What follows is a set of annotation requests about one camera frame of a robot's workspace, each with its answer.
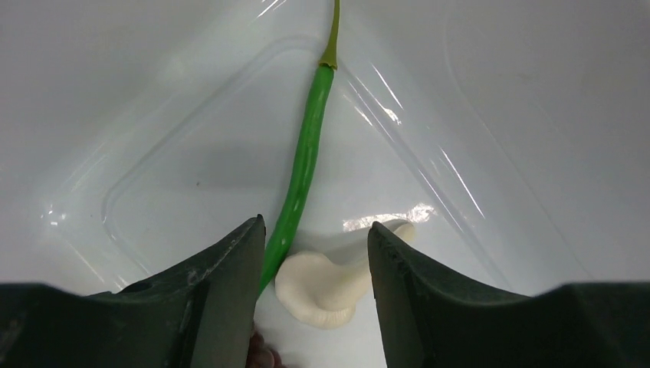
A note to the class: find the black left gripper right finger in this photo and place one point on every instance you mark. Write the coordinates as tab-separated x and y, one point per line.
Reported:
433	316

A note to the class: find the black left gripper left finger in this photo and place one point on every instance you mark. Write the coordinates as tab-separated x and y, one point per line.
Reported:
197	313

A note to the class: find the dark red grape bunch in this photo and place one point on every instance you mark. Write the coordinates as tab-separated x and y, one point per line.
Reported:
262	355

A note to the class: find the white toy mushroom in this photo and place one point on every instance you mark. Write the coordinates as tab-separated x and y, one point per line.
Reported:
324	277

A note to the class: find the white plastic bin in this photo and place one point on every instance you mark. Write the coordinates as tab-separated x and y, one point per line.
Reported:
507	140

